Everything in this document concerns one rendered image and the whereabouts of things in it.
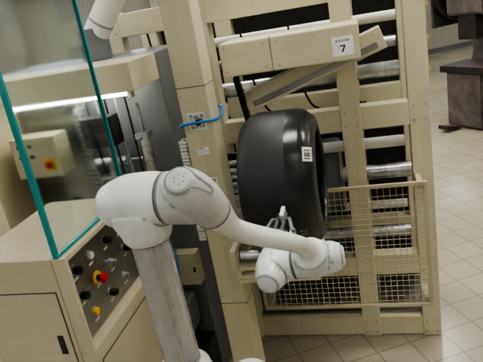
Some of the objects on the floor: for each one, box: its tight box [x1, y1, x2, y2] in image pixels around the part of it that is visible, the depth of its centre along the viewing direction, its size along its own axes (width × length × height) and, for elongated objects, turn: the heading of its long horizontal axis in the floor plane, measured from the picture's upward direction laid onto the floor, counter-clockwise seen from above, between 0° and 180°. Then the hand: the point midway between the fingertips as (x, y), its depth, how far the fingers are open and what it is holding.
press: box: [431, 0, 483, 130], centre depth 626 cm, size 127×106×236 cm
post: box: [157, 0, 266, 362], centre depth 232 cm, size 13×13×250 cm
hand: (282, 214), depth 198 cm, fingers closed
